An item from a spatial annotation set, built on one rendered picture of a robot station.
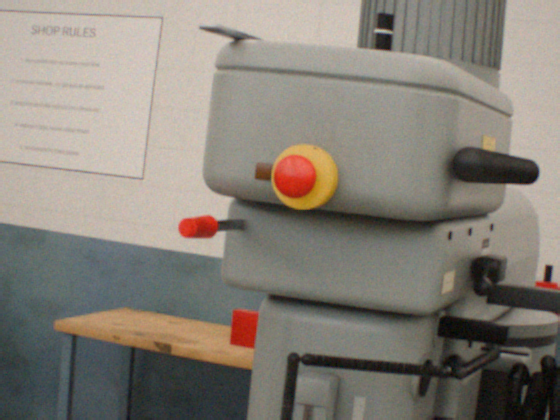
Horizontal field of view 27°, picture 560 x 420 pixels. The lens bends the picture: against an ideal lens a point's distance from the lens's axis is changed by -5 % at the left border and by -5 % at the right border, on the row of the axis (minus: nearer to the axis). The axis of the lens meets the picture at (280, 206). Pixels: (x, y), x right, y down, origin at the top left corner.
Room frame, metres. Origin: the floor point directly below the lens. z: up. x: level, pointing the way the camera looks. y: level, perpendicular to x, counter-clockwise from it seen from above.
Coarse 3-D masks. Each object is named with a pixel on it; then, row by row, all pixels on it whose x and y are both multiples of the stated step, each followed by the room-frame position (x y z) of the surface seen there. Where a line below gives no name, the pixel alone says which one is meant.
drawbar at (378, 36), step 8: (376, 16) 1.36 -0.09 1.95; (384, 16) 1.35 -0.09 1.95; (392, 16) 1.35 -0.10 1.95; (376, 24) 1.36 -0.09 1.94; (384, 24) 1.35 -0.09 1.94; (392, 24) 1.35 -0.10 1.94; (376, 32) 1.35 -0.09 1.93; (376, 40) 1.35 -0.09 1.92; (384, 40) 1.35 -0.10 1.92; (376, 48) 1.35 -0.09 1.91; (384, 48) 1.35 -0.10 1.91
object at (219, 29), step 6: (204, 24) 1.14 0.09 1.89; (210, 24) 1.14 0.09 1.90; (216, 24) 1.14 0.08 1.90; (204, 30) 1.15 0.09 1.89; (210, 30) 1.14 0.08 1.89; (216, 30) 1.14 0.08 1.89; (222, 30) 1.15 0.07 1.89; (228, 30) 1.16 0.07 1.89; (234, 30) 1.18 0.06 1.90; (222, 36) 1.20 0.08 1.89; (228, 36) 1.19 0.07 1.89; (234, 36) 1.19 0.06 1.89; (240, 36) 1.20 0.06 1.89; (246, 36) 1.22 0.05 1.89; (252, 36) 1.24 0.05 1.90
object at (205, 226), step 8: (200, 216) 1.17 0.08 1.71; (208, 216) 1.18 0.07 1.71; (184, 224) 1.14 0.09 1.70; (192, 224) 1.14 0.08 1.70; (200, 224) 1.15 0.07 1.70; (208, 224) 1.17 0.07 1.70; (216, 224) 1.18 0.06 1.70; (224, 224) 1.22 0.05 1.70; (232, 224) 1.24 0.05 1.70; (240, 224) 1.26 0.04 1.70; (184, 232) 1.14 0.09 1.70; (192, 232) 1.14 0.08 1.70; (200, 232) 1.15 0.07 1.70; (208, 232) 1.17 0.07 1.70; (216, 232) 1.19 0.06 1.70
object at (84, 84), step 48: (0, 48) 6.41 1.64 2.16; (48, 48) 6.30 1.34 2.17; (96, 48) 6.20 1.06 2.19; (144, 48) 6.11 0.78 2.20; (0, 96) 6.40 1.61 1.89; (48, 96) 6.29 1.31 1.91; (96, 96) 6.19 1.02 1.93; (144, 96) 6.10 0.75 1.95; (0, 144) 6.38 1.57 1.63; (48, 144) 6.28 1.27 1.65; (96, 144) 6.18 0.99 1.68; (144, 144) 6.09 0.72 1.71
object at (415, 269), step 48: (240, 240) 1.27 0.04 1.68; (288, 240) 1.26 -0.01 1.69; (336, 240) 1.24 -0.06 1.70; (384, 240) 1.22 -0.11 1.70; (432, 240) 1.21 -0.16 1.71; (480, 240) 1.42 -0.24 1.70; (240, 288) 1.28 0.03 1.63; (288, 288) 1.26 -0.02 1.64; (336, 288) 1.24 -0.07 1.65; (384, 288) 1.22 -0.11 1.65; (432, 288) 1.21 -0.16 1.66
